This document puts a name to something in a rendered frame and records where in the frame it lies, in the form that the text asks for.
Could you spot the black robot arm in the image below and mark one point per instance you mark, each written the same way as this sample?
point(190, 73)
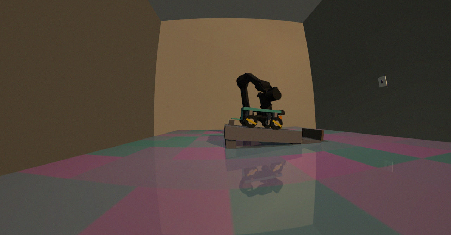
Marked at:
point(269, 93)

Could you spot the dark grey ramp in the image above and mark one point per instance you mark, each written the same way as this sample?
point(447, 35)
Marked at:
point(235, 132)

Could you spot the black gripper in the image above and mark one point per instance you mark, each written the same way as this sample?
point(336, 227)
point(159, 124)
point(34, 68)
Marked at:
point(267, 106)

